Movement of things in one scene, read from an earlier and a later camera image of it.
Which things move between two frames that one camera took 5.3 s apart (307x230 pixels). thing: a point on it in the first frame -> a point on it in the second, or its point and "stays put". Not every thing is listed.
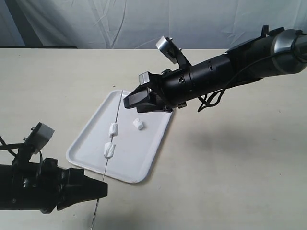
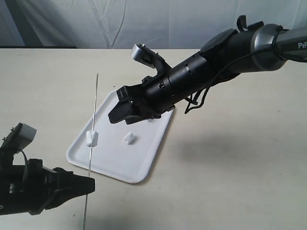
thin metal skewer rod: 118,111 -> 91,150
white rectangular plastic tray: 117,142 stays put
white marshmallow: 113,130 -> 129,138
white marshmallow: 109,150 -> 91,138
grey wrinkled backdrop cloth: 138,24 stays put
